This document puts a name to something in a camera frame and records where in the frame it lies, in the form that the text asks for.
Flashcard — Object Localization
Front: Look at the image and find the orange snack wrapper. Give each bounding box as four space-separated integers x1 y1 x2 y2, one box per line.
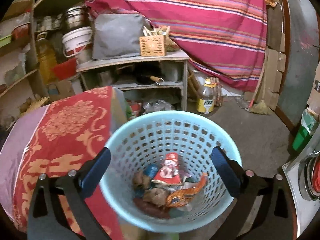
165 173 208 208

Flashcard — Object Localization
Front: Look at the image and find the red snack carton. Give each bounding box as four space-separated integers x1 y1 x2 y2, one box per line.
151 152 182 186

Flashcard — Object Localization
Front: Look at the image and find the brown paper ball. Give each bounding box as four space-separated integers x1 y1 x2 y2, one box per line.
143 187 169 207

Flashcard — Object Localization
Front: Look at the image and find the blue plastic wrapper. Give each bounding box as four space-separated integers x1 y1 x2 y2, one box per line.
143 164 159 179

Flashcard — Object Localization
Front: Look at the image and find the red gold patterned cloth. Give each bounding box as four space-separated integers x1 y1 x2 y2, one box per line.
12 86 127 232

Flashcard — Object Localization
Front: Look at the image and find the purple table mat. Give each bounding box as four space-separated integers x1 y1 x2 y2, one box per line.
0 106 49 220

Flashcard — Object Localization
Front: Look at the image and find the green bin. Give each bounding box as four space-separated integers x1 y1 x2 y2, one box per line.
292 107 319 153

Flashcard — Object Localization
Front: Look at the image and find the straw broom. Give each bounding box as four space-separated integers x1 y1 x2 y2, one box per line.
248 63 272 115

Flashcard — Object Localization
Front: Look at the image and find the yellow egg tray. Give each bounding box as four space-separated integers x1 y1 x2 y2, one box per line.
20 96 49 116

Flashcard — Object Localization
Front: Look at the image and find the light blue plastic basket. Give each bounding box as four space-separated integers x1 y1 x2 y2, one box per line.
100 111 242 233

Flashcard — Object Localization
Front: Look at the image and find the oil bottle yellow label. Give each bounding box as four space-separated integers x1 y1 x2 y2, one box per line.
196 77 215 115

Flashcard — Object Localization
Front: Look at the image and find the red plastic basket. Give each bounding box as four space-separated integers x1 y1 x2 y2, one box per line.
53 58 76 80

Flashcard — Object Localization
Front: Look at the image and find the yellow oil jug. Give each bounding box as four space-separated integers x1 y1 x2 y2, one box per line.
35 32 57 85

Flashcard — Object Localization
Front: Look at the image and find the grey low shelf table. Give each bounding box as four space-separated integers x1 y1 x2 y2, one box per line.
76 50 189 111

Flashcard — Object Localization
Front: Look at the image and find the white plastic bucket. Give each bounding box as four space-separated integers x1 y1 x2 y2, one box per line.
62 27 93 58

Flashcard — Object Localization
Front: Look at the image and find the grey fabric cover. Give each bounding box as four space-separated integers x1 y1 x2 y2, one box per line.
92 14 150 60

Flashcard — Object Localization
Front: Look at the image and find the striped pink curtain cloth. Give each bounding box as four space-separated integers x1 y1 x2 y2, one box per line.
87 0 267 92

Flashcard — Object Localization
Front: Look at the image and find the metal cooking pot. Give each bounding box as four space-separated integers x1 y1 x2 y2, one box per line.
61 5 90 34

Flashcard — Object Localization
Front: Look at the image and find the yellow utensil holder box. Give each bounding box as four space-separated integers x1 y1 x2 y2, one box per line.
139 26 170 57

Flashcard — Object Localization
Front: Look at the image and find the wooden wall shelf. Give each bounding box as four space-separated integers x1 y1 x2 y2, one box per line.
1 0 48 129

